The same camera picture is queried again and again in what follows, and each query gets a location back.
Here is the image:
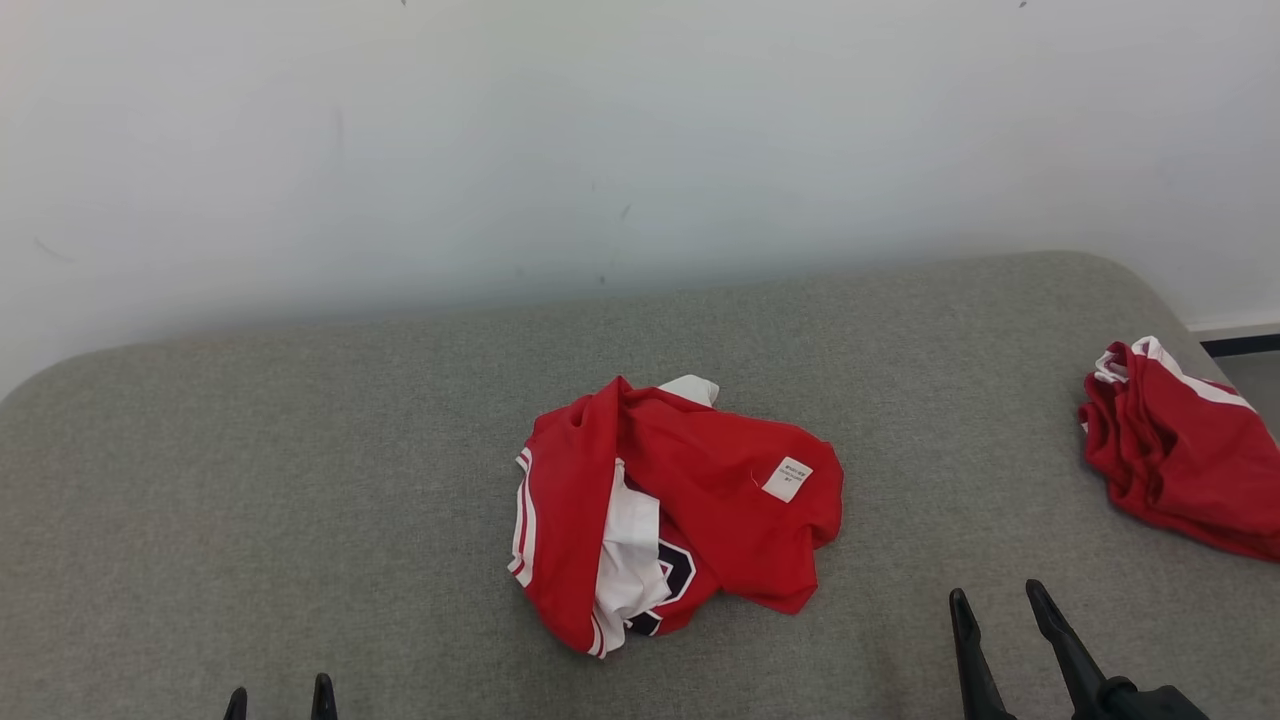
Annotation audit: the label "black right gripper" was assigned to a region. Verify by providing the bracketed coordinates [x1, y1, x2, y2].
[948, 579, 1212, 720]

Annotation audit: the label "red white Bulls jersey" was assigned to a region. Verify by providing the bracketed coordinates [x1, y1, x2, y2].
[507, 374, 846, 660]

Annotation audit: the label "red Bulls shorts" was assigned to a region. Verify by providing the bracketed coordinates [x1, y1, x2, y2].
[1077, 336, 1280, 563]

